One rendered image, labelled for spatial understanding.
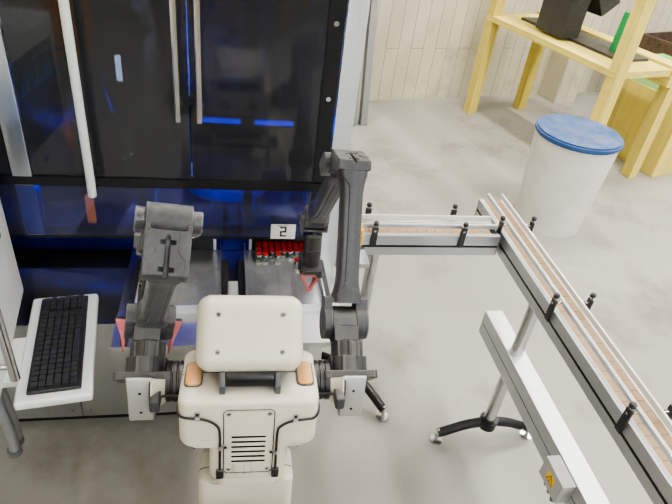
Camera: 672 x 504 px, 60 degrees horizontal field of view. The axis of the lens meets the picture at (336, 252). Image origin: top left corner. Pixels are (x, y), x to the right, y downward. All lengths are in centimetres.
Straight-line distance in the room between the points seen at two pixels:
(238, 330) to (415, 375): 195
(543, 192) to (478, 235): 196
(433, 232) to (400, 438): 97
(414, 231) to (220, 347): 130
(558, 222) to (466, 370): 163
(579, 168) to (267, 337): 326
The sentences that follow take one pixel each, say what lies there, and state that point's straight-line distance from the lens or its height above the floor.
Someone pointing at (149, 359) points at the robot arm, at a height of 123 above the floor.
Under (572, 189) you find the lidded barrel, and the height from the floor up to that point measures 41.
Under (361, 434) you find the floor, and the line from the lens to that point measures 272.
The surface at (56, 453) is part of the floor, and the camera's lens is 273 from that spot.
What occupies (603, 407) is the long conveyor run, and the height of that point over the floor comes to 88.
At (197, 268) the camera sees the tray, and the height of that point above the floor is 88.
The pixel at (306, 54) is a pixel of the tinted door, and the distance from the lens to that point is 176.
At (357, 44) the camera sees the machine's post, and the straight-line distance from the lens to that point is 177.
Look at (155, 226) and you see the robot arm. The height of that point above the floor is 160.
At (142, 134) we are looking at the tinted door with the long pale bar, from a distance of 186.
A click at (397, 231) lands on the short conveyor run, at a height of 93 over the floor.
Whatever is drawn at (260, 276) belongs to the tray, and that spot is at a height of 88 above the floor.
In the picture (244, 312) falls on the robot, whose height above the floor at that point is 137.
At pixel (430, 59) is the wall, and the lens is 633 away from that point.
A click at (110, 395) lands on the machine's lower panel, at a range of 259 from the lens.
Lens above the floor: 214
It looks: 35 degrees down
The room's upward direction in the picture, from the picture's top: 8 degrees clockwise
